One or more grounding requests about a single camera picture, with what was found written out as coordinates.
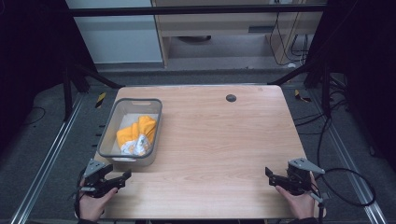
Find light wooden desk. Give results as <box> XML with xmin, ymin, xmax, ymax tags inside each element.
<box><xmin>150</xmin><ymin>0</ymin><xmax>325</xmax><ymax>69</ymax></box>

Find black floor cables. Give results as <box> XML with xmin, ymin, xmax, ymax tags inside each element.
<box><xmin>293</xmin><ymin>74</ymin><xmax>353</xmax><ymax>168</ymax></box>

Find person's right hand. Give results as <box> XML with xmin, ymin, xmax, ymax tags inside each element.
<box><xmin>275</xmin><ymin>171</ymin><xmax>328</xmax><ymax>220</ymax></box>

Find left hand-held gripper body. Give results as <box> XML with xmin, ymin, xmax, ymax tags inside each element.
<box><xmin>79</xmin><ymin>158</ymin><xmax>120</xmax><ymax>199</ymax></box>

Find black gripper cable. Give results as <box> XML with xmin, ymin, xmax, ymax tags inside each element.
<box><xmin>73</xmin><ymin>167</ymin><xmax>88</xmax><ymax>219</ymax></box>
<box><xmin>310</xmin><ymin>167</ymin><xmax>377</xmax><ymax>224</ymax></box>

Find thin black floor cable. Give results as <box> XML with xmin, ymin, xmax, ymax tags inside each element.
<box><xmin>21</xmin><ymin>105</ymin><xmax>47</xmax><ymax>127</ymax></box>

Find black cables under desk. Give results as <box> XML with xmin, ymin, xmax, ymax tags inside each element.
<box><xmin>268</xmin><ymin>11</ymin><xmax>313</xmax><ymax>67</ymax></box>

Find black metal stand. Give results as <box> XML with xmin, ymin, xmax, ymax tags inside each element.
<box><xmin>61</xmin><ymin>61</ymin><xmax>125</xmax><ymax>123</ymax></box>
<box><xmin>266</xmin><ymin>57</ymin><xmax>332</xmax><ymax>119</ymax></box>

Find aluminium floor rail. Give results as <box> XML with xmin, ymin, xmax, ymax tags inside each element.
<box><xmin>309</xmin><ymin>89</ymin><xmax>389</xmax><ymax>224</ymax></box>
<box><xmin>8</xmin><ymin>92</ymin><xmax>86</xmax><ymax>224</ymax></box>

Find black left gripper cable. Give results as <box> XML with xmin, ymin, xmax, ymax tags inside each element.
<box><xmin>73</xmin><ymin>167</ymin><xmax>88</xmax><ymax>219</ymax></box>

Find grey plastic basket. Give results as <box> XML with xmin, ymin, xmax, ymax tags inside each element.
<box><xmin>96</xmin><ymin>97</ymin><xmax>163</xmax><ymax>168</ymax></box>

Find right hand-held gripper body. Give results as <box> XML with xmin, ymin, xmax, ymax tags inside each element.
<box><xmin>285</xmin><ymin>157</ymin><xmax>326</xmax><ymax>196</ymax></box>

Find white cabinet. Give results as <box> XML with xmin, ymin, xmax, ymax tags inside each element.
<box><xmin>64</xmin><ymin>0</ymin><xmax>164</xmax><ymax>65</ymax></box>

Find black and yellow tape strip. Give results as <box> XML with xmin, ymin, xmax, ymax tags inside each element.
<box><xmin>293</xmin><ymin>89</ymin><xmax>312</xmax><ymax>104</ymax></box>
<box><xmin>94</xmin><ymin>91</ymin><xmax>107</xmax><ymax>109</ymax></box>

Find yellow and white cloth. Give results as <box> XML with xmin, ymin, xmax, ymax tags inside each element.
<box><xmin>115</xmin><ymin>115</ymin><xmax>158</xmax><ymax>157</ymax></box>

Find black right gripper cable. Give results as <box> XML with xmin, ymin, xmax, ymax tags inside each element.
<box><xmin>310</xmin><ymin>167</ymin><xmax>377</xmax><ymax>224</ymax></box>

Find black horizontal frame bar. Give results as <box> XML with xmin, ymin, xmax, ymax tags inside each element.
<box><xmin>66</xmin><ymin>4</ymin><xmax>329</xmax><ymax>18</ymax></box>

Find person's left hand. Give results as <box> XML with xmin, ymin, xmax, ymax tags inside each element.
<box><xmin>78</xmin><ymin>182</ymin><xmax>120</xmax><ymax>223</ymax></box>

